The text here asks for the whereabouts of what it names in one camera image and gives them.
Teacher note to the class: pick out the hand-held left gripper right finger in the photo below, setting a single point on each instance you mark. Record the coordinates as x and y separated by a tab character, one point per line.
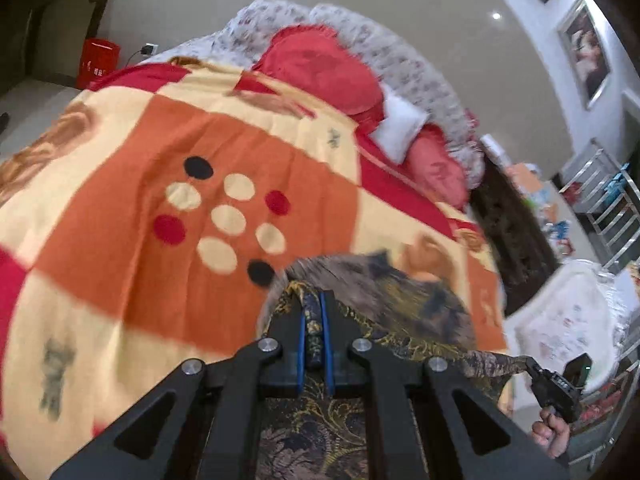
329	350

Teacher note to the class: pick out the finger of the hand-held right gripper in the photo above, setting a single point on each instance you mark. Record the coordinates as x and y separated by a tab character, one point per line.
527	364

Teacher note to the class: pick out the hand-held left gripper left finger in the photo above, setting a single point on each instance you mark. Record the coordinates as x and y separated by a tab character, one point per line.
300	350

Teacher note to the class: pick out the dark floral patterned shirt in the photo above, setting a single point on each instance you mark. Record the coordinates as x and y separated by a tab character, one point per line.
400	300

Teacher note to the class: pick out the person's right hand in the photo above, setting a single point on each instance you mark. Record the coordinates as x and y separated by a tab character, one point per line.
550	435

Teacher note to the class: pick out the white floral upholstered chair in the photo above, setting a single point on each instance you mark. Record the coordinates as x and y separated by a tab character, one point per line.
560	320

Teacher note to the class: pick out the dark carved wooden nightstand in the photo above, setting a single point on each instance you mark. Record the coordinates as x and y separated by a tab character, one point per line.
515	230

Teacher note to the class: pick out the pile of small packets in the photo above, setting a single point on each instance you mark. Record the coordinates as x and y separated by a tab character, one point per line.
542	205

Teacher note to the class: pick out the metal shelf rack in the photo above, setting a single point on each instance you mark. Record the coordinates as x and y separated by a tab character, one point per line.
602	200

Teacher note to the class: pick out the white square pillow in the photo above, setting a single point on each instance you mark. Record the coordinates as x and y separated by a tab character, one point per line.
400	120

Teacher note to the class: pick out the orange red printed blanket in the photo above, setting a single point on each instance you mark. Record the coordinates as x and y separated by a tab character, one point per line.
150	125

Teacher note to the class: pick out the large red round pillow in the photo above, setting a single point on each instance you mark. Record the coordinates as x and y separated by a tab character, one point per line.
320	70

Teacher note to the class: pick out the floral padded bed headboard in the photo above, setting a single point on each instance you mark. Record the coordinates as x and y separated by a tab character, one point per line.
400	57

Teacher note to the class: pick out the black plug charger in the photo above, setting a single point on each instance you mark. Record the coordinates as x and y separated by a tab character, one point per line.
149	50

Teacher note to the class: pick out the red plastic bin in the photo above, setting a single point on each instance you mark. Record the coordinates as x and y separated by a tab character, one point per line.
97	62

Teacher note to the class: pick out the dark wooden cabinet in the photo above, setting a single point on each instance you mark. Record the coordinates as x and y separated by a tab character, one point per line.
50	25

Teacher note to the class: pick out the large framed wall picture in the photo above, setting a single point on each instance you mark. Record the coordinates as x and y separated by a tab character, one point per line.
585	52

